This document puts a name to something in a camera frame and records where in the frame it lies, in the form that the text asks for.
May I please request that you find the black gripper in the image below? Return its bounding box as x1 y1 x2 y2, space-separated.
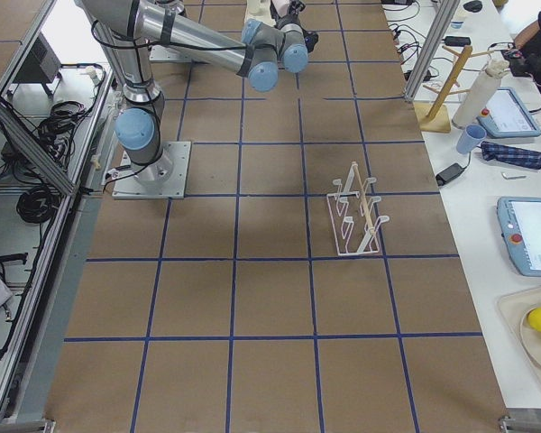
274 0 318 50

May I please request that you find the pink cup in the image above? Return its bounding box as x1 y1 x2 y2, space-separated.
272 0 290 17

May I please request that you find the blue cup on side table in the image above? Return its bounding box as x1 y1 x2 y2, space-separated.
455 124 487 154

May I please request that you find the cream rabbit tray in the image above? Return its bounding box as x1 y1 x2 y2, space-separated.
244 11 276 27

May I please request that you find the wooden mug tree stand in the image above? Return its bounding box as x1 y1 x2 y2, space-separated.
413 44 490 134

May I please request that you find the beige thermos bottle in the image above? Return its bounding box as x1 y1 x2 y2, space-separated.
452 60 509 129

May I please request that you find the black power brick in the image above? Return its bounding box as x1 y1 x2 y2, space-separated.
435 163 466 187

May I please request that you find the far teach pendant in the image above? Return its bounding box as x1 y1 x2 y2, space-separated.
476 87 541 139

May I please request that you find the teach pendant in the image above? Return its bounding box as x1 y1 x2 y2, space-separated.
476 87 541 139
497 197 541 277

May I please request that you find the blue plaid cloth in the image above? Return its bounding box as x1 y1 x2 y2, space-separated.
480 142 541 170

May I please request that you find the near teach pendant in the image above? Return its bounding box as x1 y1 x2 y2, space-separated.
497 197 541 277

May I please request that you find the beige tray with fruit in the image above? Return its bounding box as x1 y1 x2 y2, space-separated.
498 286 541 385

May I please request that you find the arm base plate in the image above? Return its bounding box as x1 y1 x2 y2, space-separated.
112 141 191 199

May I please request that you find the white wire cup rack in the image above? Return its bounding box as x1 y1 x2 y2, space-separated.
326 161 390 257

